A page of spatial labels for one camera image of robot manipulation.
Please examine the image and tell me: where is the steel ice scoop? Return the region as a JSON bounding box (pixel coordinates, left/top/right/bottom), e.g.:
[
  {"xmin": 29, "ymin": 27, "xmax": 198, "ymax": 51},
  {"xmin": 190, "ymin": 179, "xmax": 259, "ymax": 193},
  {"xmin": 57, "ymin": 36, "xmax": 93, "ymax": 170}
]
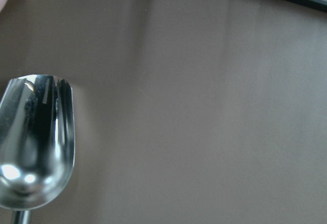
[{"xmin": 1, "ymin": 74, "xmax": 75, "ymax": 223}]

